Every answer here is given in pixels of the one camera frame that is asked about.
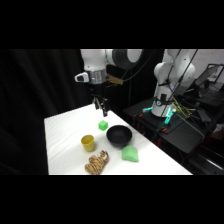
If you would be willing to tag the black curtain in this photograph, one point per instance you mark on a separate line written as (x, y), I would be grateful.
(36, 90)

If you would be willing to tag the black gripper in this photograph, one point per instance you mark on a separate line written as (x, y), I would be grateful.
(97, 89)

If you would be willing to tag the tiger striped plush toy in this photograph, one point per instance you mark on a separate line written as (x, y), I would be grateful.
(96, 164)

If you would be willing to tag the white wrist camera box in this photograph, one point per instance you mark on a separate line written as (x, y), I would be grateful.
(81, 77)

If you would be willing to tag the black laptop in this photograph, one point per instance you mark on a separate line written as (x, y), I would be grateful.
(208, 78)

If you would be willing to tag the yellow cup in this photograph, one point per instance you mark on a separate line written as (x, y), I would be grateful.
(88, 143)

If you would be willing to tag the yellowish wrist mount plate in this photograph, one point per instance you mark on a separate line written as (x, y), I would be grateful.
(114, 80)

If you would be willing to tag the green bean bag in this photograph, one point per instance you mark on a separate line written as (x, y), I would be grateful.
(130, 154)

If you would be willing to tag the black robot stand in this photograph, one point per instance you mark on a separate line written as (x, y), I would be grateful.
(180, 133)

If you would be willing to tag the green cube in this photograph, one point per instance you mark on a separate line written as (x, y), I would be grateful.
(103, 125)

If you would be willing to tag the black bowl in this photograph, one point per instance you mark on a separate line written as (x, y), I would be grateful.
(119, 136)

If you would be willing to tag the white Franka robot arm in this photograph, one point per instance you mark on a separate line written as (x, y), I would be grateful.
(96, 60)

